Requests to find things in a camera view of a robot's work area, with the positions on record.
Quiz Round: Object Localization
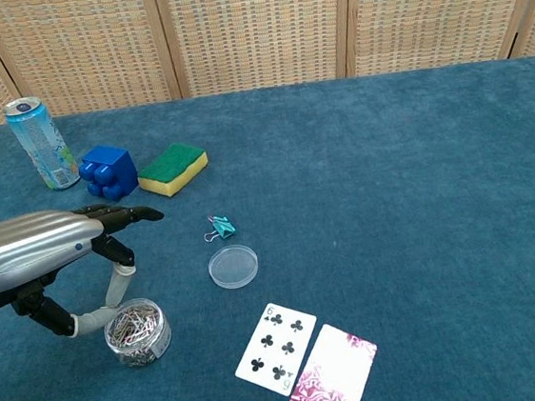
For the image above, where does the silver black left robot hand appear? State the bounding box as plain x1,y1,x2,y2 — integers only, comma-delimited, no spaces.
0,196,177,347

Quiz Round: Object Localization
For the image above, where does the clear jar of paper clips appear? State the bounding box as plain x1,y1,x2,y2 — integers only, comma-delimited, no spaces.
100,294,176,371

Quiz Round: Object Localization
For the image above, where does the light blue drink can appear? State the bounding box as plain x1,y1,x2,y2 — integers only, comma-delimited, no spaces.
1,92,82,196

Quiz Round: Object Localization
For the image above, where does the blue plastic building block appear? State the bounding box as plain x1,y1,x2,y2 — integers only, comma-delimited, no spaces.
73,143,143,210

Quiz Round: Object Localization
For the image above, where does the green and yellow sponge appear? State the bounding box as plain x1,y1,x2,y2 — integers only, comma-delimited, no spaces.
133,139,213,201

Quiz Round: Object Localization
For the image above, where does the teal binder clip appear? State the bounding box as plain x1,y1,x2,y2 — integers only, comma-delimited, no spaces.
201,211,240,245

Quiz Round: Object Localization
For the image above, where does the clear round plastic lid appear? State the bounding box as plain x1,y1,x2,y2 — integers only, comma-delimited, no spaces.
206,241,262,292

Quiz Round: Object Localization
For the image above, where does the six of clubs card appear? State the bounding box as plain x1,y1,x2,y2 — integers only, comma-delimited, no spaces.
227,297,326,401

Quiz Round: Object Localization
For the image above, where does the woven wicker folding screen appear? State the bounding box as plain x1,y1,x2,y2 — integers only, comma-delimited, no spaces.
0,0,535,130

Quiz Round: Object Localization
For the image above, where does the pink patterned playing card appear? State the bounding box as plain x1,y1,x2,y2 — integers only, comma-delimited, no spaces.
282,317,385,401

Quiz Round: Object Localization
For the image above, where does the blue carpet table cover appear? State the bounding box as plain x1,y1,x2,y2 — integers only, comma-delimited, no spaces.
0,55,535,401

